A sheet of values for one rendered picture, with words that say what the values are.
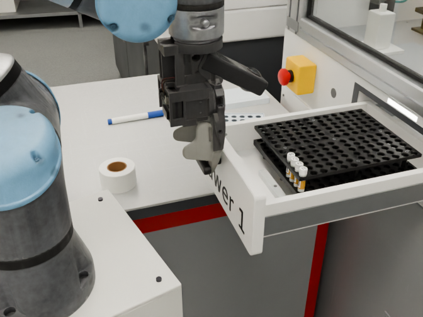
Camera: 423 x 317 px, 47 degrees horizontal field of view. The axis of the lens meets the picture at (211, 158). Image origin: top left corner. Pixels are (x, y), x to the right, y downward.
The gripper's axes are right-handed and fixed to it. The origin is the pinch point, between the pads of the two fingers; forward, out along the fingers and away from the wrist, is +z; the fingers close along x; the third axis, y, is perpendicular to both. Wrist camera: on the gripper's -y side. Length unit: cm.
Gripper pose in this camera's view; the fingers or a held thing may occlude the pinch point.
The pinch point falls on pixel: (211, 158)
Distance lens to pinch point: 77.0
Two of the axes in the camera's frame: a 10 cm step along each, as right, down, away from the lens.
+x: 3.1, 5.0, -8.0
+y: -9.5, 1.7, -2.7
